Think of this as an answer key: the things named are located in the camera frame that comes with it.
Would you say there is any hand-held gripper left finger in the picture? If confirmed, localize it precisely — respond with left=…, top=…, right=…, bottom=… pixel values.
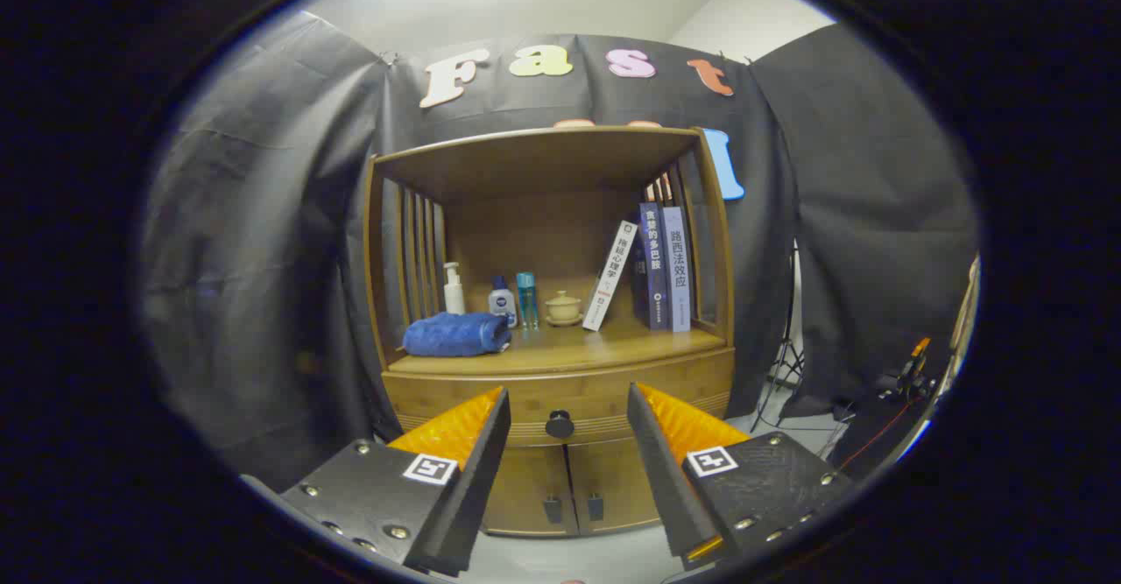
left=241, top=385, right=512, bottom=578

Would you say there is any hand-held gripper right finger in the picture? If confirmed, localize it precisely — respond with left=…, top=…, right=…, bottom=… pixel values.
left=626, top=382, right=855, bottom=572

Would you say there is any wooden drawer with black knob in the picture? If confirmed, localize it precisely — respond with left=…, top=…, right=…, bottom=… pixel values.
left=383, top=348, right=737, bottom=447

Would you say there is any wooden cabinet door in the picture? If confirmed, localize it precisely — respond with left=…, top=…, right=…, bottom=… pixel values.
left=482, top=442, right=579, bottom=538
left=568, top=438, right=668, bottom=532

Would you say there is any wooden countertop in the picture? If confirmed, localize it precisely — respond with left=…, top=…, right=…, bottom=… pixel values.
left=390, top=317, right=732, bottom=376

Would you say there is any wooden cabinet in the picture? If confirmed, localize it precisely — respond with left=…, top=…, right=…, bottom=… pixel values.
left=363, top=125, right=737, bottom=538

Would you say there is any folded blue towel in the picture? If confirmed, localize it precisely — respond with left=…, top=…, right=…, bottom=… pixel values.
left=403, top=312, right=513, bottom=358

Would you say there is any black tripod stand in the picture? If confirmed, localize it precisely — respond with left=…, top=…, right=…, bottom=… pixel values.
left=751, top=243, right=805, bottom=432

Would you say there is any white bottle with blue cap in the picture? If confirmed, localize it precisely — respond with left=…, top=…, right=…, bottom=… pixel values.
left=488, top=275, right=518, bottom=329

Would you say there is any white pump bottle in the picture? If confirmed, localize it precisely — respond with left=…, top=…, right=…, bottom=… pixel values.
left=442, top=262, right=467, bottom=315

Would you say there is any clear blue bottle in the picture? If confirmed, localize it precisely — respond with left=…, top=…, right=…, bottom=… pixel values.
left=516, top=271, right=539, bottom=331

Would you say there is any beige lidded teacup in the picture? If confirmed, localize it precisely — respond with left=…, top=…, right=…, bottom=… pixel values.
left=544, top=291, right=584, bottom=328

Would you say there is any light purple book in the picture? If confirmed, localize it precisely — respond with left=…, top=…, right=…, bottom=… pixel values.
left=662, top=206, right=693, bottom=333

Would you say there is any white book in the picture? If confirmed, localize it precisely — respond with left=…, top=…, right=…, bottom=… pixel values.
left=582, top=220, right=639, bottom=333

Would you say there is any dark blue book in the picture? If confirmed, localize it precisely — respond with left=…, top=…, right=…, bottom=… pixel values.
left=632, top=201, right=671, bottom=331

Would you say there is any black device with orange part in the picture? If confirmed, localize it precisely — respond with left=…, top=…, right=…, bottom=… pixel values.
left=876, top=337, right=934, bottom=401

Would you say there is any black backdrop cloth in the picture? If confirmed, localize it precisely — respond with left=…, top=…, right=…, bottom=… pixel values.
left=140, top=11, right=980, bottom=489

